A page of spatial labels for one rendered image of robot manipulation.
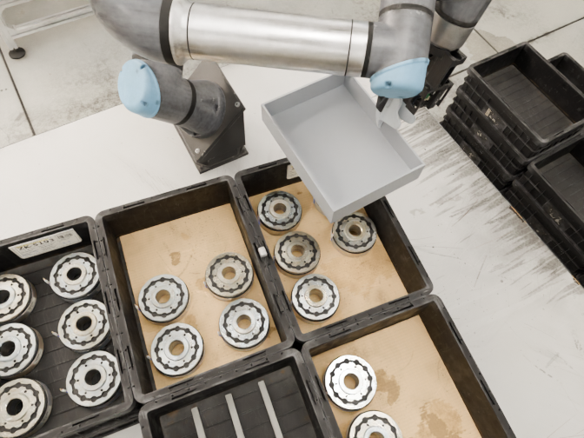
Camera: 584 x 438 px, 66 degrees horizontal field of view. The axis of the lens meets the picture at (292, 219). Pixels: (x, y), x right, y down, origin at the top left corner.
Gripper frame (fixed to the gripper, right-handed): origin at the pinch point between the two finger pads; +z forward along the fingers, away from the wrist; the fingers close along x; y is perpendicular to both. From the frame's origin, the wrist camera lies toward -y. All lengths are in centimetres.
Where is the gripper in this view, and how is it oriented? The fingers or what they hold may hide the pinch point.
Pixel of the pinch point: (381, 118)
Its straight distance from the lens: 93.7
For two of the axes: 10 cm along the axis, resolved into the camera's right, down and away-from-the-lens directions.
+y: 5.5, 7.6, -3.5
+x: 8.0, -3.5, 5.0
